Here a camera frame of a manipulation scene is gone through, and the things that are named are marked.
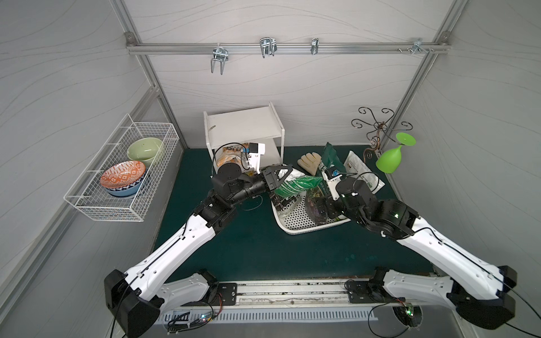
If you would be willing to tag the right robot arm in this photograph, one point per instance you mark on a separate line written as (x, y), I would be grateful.
(478, 291)

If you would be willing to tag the white wire wall basket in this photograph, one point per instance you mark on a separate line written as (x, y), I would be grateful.
(90, 198)

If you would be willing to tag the white two-tier shelf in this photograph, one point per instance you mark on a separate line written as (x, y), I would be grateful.
(257, 125)

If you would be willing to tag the light green bowl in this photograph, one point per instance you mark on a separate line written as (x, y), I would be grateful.
(148, 150)

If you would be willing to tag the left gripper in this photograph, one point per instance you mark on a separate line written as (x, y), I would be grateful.
(268, 180)

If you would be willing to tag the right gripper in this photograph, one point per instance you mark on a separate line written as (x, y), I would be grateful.
(328, 205)

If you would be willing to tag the orange snack bag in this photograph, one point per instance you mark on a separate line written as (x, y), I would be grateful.
(232, 153)

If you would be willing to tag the white work glove red cuff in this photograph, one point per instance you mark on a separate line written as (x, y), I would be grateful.
(310, 162)

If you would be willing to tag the metal double hook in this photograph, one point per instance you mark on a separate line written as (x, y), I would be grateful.
(219, 57)
(268, 46)

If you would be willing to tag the white green shelf bag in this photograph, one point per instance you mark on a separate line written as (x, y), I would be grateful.
(296, 183)

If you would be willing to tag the white green fertilizer bag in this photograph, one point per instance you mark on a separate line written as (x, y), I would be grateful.
(355, 166)

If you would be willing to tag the horizontal aluminium rail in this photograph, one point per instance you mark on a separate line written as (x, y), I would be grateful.
(135, 47)

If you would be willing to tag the metal double hook left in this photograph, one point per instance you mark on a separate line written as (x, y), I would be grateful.
(219, 57)

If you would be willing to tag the white slotted cable duct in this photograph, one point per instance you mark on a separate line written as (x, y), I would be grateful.
(296, 315)

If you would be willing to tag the metal bracket hook right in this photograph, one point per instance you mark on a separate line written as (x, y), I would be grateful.
(418, 46)

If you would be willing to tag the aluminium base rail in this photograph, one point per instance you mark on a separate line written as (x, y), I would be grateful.
(291, 293)

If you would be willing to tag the black white fertilizer bag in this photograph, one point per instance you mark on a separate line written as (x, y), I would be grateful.
(285, 207)

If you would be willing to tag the metal clip hook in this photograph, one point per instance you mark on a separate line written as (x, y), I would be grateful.
(314, 46)

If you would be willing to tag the green plastic wine glass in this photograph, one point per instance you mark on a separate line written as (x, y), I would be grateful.
(390, 160)

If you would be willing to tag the metal double hook middle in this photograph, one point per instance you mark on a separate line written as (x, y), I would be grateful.
(268, 46)

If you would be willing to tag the dark green soil bag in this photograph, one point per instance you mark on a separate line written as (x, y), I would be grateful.
(328, 159)

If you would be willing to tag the copper scroll stand rod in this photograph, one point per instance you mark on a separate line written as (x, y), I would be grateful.
(381, 131)

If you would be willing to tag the aluminium frame post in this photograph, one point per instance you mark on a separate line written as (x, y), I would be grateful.
(442, 38)

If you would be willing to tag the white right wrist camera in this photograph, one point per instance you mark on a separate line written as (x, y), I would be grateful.
(332, 177)

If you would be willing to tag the orange patterned bowl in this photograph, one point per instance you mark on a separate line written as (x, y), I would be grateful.
(122, 174)

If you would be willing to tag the blue bowl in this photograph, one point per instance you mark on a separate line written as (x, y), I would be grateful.
(126, 191)

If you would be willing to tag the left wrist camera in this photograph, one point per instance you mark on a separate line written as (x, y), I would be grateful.
(254, 153)

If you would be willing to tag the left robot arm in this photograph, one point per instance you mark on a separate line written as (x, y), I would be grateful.
(209, 218)

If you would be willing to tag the white perforated plastic basket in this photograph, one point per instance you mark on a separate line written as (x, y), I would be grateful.
(295, 220)

